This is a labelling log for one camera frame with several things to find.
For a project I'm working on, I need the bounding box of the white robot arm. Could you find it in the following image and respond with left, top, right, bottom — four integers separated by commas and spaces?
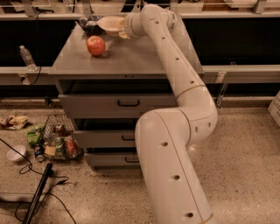
122, 4, 218, 224

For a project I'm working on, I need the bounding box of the clear plastic water bottle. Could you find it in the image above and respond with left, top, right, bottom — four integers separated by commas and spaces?
19, 45, 38, 72

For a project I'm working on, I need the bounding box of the top grey drawer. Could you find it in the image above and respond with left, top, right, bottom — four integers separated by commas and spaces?
59, 94, 177, 119

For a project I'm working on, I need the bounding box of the red apple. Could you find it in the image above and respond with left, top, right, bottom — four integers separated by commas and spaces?
86, 36, 106, 56

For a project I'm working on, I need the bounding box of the grey drawer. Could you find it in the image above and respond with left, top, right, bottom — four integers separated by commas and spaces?
84, 153, 139, 167
73, 130, 135, 148
59, 94, 177, 119

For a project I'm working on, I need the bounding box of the green can in basket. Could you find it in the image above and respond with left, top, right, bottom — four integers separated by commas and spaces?
55, 137, 64, 156

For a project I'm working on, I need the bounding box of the wire mesh basket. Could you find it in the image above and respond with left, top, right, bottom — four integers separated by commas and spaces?
43, 115, 83, 160

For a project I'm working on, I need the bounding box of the blue chip bag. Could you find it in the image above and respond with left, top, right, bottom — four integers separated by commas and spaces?
76, 15, 103, 36

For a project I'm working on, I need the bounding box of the black bar on floor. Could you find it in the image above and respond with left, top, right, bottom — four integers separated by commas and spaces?
23, 163, 53, 224

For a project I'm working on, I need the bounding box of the green snack bag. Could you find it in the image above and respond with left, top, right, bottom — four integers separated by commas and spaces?
24, 123, 45, 147

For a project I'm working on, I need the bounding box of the middle grey drawer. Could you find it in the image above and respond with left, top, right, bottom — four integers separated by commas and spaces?
73, 130, 135, 148

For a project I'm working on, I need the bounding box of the blue soda can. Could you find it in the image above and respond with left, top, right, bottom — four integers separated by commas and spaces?
34, 144, 45, 162

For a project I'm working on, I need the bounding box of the grey drawer cabinet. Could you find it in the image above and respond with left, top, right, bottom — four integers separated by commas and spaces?
48, 13, 205, 172

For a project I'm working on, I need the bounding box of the bottom grey drawer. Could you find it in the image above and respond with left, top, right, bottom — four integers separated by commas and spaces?
84, 153, 139, 167

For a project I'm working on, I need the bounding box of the white bowl on floor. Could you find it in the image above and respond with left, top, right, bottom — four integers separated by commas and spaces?
7, 145, 26, 162

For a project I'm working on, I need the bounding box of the red can in basket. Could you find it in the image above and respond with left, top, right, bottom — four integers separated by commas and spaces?
65, 136, 77, 158

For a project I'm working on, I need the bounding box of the brown snack bag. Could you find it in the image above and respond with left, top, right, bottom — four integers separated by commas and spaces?
0, 115, 28, 130

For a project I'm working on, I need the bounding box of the white paper bowl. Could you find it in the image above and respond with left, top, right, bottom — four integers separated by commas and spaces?
97, 16, 123, 36

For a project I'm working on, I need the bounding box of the black cable on floor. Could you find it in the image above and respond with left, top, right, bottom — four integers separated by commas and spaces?
0, 137, 77, 224

